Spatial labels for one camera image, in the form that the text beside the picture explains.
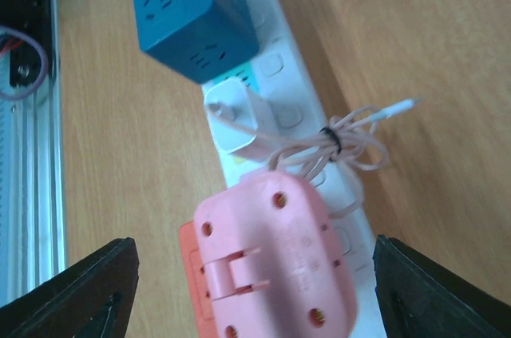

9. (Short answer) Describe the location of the blue cube socket adapter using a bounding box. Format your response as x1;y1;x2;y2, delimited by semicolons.
133;0;259;85

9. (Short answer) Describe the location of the aluminium front rail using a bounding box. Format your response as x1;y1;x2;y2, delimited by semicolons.
1;0;67;304

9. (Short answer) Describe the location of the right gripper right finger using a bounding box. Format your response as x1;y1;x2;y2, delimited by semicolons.
373;235;510;337

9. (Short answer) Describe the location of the pink cube socket adapter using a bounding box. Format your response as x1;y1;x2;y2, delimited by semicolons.
193;171;358;337

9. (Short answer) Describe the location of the white power strip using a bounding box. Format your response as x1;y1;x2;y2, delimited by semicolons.
202;0;386;337

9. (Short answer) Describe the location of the white charger with pink cable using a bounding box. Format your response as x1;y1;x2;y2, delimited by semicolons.
204;77;417;186

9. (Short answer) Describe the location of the red cube socket adapter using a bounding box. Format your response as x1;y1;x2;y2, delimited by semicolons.
178;221;219;338

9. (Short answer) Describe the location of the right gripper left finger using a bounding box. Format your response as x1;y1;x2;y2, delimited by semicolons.
1;237;139;337

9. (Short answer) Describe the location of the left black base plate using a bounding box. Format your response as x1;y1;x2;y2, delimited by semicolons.
1;0;53;101

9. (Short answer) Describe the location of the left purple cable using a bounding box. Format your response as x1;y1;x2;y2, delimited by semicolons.
0;25;50;100

